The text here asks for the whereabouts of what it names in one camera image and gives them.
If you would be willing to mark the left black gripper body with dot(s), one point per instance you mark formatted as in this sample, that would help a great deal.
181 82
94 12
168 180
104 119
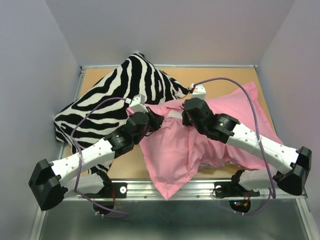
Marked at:
152 125

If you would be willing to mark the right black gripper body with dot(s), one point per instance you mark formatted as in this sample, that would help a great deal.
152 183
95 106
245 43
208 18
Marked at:
187 120

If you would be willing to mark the plain pink pillow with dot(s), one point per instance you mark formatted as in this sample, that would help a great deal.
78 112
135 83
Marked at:
174 153

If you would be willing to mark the white pillow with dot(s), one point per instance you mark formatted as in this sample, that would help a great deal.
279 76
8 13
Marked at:
174 114

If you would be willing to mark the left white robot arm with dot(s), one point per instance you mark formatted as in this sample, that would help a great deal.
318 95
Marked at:
52 182

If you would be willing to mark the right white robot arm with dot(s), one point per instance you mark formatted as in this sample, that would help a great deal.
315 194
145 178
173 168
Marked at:
285 167

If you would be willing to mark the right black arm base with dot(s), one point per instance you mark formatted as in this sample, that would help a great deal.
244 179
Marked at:
227 189

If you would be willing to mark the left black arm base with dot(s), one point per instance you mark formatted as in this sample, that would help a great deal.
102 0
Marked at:
116 190

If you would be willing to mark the zebra striped pillow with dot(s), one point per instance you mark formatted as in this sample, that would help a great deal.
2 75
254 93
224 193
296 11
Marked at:
102 108

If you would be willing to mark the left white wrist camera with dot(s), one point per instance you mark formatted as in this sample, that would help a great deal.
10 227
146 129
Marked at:
137 105

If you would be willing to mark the aluminium frame rail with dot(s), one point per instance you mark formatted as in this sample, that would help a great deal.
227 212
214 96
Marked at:
138 189

